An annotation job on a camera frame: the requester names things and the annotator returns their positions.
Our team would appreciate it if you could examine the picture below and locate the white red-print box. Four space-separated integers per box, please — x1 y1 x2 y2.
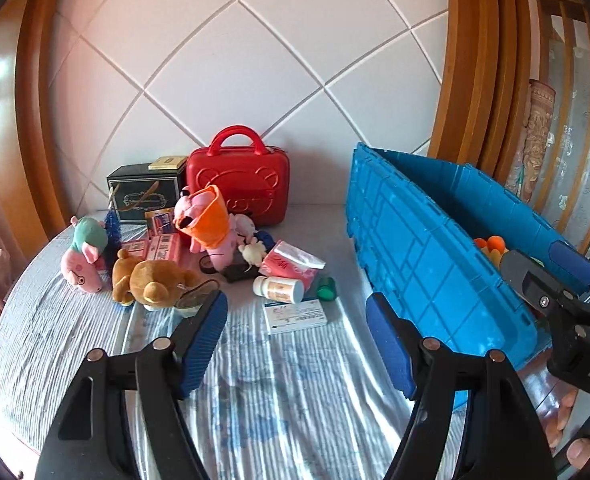
147 234 182 263

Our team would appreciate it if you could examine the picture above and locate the white mouse plush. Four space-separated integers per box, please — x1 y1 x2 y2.
238 241 267 267

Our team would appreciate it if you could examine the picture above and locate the white pill bottle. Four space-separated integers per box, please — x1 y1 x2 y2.
253 276 305 305

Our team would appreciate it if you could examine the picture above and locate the small gold box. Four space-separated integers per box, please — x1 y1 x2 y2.
148 155 188 171

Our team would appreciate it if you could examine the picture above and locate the orange toy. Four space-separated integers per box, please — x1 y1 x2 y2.
475 235 509 266

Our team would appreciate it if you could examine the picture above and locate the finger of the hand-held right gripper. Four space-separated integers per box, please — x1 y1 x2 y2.
549 241 590 297
501 249 577 319

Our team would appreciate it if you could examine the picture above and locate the small black item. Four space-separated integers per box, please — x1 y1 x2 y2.
222 262 256 283

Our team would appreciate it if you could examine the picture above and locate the clear glass bowl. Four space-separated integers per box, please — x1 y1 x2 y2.
175 290 211 317

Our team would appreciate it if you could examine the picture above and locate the blue tinsel toy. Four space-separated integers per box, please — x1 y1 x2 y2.
104 210 123 246

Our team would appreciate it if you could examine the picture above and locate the white medicine box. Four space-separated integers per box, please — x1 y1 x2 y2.
262 299 327 335

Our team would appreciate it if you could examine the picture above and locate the pink tissue pack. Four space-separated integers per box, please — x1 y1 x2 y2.
263 240 326 286

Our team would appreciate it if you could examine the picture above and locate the rolled patterned carpet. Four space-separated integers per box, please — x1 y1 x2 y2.
508 79 557 201

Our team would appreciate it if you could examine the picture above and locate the pig plush teal shirt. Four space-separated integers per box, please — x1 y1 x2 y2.
61 216 110 295

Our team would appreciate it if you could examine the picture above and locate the black gift box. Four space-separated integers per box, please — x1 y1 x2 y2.
107 164 188 225

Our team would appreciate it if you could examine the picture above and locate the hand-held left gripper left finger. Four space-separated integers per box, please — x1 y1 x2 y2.
34 290 229 480

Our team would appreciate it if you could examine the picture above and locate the wooden bed frame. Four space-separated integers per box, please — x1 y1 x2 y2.
0 0 536 411

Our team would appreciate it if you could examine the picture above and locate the brown bear plush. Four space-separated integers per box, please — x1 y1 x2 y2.
112 247 203 308

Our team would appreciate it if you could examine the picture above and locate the person's right hand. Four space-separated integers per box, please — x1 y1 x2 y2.
544 390 590 467

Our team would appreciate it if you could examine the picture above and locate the red yellow box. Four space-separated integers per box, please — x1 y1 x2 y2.
145 209 174 235

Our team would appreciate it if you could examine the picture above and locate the wooden frosted glass door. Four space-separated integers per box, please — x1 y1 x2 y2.
530 0 590 256

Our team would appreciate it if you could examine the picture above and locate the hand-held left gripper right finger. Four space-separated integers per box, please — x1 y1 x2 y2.
366 292 558 480

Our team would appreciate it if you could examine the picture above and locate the blue plastic crate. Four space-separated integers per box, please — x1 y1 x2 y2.
346 142 590 411

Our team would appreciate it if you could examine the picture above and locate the red hard-shell case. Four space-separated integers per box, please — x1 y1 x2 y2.
185 125 290 226

